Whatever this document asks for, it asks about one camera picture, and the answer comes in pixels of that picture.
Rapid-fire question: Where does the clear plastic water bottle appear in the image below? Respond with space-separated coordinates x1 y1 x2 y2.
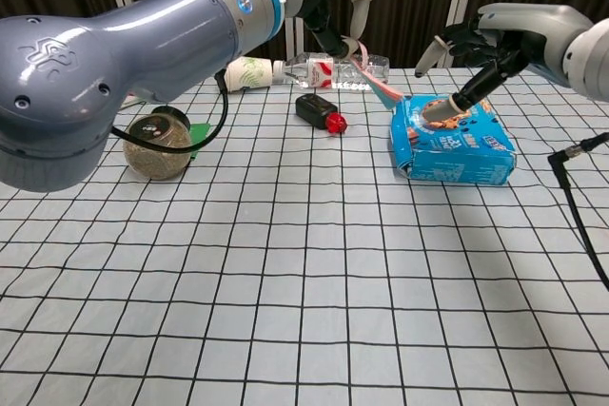
270 51 391 92

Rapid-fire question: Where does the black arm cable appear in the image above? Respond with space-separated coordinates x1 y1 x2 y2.
111 70 230 153
546 132 609 291

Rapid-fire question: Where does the light blue checked tablecloth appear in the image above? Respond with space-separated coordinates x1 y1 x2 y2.
0 66 609 406

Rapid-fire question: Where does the green card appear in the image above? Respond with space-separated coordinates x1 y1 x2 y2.
187 123 212 161

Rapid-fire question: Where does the round glass jar black lid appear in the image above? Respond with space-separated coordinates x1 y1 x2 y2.
118 105 194 182

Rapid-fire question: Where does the blue cookie box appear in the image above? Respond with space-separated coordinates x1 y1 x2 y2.
388 94 519 186

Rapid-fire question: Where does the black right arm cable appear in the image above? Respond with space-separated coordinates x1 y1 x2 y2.
546 132 609 291

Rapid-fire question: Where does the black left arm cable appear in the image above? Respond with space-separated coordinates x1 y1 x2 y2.
111 70 230 153

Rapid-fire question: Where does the black bottle red cap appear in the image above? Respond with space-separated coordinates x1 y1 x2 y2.
294 93 348 137

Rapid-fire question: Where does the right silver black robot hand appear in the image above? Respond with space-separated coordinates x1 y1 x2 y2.
413 2 596 125

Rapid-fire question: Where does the white paper cup green print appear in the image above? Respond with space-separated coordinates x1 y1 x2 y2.
224 56 274 93

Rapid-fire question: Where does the pink strip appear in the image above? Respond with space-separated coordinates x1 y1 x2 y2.
356 40 404 99

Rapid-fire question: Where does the pink blue paper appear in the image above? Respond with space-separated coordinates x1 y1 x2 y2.
349 40 405 111

